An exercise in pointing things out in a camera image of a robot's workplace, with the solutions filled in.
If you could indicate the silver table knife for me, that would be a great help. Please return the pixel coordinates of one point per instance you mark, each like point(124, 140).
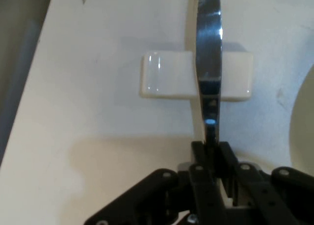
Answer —
point(208, 51)

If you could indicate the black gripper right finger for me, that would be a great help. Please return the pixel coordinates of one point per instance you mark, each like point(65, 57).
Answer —
point(269, 193)

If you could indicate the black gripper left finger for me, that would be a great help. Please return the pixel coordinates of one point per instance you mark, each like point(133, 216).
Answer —
point(201, 185)

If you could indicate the white ceramic cutlery rest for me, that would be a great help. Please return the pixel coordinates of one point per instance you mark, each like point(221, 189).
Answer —
point(166, 75)

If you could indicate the white bowl with black rim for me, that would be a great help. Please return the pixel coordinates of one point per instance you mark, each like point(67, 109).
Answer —
point(305, 124)

